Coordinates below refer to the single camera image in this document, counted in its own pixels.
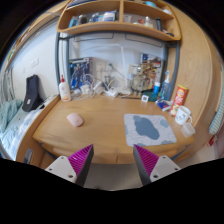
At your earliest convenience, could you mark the grey cloud mouse pad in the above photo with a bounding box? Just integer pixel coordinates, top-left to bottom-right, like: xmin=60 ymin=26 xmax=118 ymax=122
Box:
xmin=124 ymin=114 xmax=177 ymax=146

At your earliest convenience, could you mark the wooden wall shelf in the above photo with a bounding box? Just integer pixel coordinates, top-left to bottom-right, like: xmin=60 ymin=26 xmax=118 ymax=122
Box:
xmin=57 ymin=0 xmax=181 ymax=41

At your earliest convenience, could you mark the small white clock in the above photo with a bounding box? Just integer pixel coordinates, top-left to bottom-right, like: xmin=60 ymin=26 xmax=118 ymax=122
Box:
xmin=141 ymin=95 xmax=149 ymax=102

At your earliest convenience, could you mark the clear plastic cup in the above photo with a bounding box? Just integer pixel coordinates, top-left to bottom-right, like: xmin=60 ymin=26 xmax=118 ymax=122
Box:
xmin=181 ymin=123 xmax=195 ymax=137

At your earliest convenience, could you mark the blue spray bottle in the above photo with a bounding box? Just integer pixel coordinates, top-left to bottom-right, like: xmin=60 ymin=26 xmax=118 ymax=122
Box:
xmin=161 ymin=70 xmax=170 ymax=99

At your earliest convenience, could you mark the pink computer mouse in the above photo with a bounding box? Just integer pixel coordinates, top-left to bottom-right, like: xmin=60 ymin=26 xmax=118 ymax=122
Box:
xmin=67 ymin=113 xmax=84 ymax=127

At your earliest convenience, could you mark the white power strip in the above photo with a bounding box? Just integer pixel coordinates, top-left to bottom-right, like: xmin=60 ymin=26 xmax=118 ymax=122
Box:
xmin=105 ymin=90 xmax=118 ymax=98

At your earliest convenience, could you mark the wooden desk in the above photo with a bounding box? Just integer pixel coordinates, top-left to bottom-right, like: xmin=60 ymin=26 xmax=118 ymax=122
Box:
xmin=16 ymin=96 xmax=194 ymax=167

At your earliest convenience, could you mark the blue poster box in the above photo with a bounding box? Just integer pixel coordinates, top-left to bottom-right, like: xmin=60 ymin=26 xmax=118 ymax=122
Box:
xmin=69 ymin=57 xmax=92 ymax=90

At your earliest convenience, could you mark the light blue bed blanket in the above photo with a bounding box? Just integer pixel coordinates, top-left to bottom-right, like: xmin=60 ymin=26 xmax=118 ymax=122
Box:
xmin=0 ymin=99 xmax=23 ymax=133

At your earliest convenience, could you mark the white lotion pump bottle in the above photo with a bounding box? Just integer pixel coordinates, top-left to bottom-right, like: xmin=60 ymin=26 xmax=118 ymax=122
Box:
xmin=59 ymin=76 xmax=71 ymax=102

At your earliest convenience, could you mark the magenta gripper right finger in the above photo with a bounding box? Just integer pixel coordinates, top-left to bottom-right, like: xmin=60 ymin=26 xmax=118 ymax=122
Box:
xmin=133 ymin=145 xmax=180 ymax=185

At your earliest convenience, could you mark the white mug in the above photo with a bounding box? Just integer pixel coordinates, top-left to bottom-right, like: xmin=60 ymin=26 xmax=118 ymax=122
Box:
xmin=175 ymin=106 xmax=192 ymax=125

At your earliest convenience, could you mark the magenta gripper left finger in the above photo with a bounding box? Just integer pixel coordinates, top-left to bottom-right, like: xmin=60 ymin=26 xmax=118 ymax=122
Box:
xmin=46 ymin=145 xmax=94 ymax=187

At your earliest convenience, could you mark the red chips can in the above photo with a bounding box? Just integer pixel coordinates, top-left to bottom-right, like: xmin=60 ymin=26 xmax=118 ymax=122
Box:
xmin=170 ymin=85 xmax=188 ymax=116

